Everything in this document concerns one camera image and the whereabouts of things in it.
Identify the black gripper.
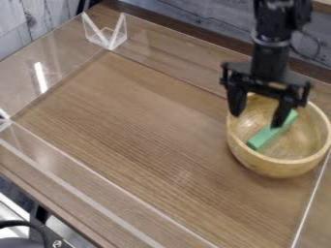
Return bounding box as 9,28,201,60
221,44,312,128

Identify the green rectangular stick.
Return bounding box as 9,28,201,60
247,110,300,151

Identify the wooden bowl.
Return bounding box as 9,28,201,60
227,93,331,178

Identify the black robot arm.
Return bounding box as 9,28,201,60
221,0,313,128

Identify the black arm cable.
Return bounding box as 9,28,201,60
289,28,324,61

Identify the clear acrylic corner bracket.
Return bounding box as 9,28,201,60
82,13,129,50

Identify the clear acrylic tray wall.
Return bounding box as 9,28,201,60
0,109,218,248

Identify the black metal frame bracket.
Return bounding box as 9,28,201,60
29,204,75,248

